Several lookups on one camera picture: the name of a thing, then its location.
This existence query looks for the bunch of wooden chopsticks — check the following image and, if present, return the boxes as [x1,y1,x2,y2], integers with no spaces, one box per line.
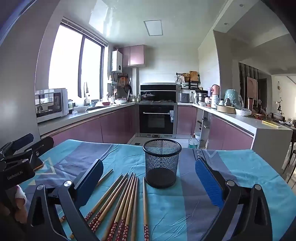
[60,169,149,241]

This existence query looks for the white water heater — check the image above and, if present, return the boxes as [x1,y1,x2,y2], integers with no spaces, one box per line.
[111,50,123,72]

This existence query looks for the round bamboo steamer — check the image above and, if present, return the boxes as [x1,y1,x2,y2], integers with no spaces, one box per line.
[217,104,236,113]

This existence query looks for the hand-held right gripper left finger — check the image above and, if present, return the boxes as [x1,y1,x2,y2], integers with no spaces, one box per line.
[26,159,104,241]

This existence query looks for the black wall rack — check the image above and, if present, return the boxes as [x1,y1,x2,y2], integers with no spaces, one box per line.
[177,72,200,90]

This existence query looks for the person's left hand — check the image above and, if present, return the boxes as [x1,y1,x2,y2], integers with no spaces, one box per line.
[14,185,28,225]

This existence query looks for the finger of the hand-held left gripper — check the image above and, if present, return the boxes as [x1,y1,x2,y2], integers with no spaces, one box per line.
[0,133,34,156]
[5,136,54,168]

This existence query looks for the black mesh holder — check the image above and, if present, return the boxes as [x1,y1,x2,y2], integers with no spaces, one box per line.
[143,138,182,189]

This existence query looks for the ceiling light panel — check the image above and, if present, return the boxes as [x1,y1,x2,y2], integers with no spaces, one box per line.
[143,20,163,36]

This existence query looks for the yellow flat box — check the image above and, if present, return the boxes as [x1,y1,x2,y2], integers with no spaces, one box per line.
[262,119,281,128]

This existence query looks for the built-in black oven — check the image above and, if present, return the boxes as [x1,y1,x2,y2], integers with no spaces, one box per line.
[139,103,178,137]

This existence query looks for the large cooking oil bottle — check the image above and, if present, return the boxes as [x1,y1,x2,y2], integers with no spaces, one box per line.
[188,134,200,150]

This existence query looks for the black range hood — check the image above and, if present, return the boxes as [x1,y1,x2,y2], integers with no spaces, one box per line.
[140,83,177,102]

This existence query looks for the kitchen window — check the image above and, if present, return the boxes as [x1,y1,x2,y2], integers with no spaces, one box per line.
[47,20,109,100]

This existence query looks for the stainless steel pot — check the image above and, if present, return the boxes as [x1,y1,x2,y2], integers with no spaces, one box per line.
[195,91,207,103]

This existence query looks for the pink wall cabinet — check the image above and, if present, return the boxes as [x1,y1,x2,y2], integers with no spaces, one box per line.
[118,45,145,67]

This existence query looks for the green plastic-covered appliance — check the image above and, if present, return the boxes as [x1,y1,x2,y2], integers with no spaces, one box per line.
[224,89,244,109]

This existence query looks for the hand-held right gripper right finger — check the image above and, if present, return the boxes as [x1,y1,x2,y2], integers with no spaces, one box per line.
[195,157,273,241]

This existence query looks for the pink base cabinets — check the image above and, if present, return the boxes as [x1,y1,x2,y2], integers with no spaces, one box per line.
[38,105,139,145]
[177,105,255,151]

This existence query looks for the pink framed picture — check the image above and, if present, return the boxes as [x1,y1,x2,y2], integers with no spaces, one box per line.
[246,76,258,98]

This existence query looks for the blue patterned tablecloth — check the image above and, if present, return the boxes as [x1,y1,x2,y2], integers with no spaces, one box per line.
[14,139,296,241]

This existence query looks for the white microwave oven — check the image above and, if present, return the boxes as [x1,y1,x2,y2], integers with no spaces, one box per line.
[35,88,68,123]

